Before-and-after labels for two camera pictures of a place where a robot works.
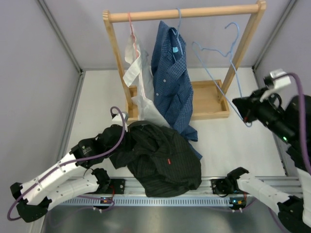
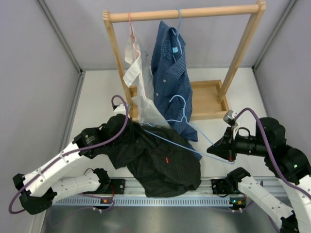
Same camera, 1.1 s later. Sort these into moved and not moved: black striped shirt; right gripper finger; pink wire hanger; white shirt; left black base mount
Moved: right gripper finger
Not moved: left black base mount; white shirt; black striped shirt; pink wire hanger
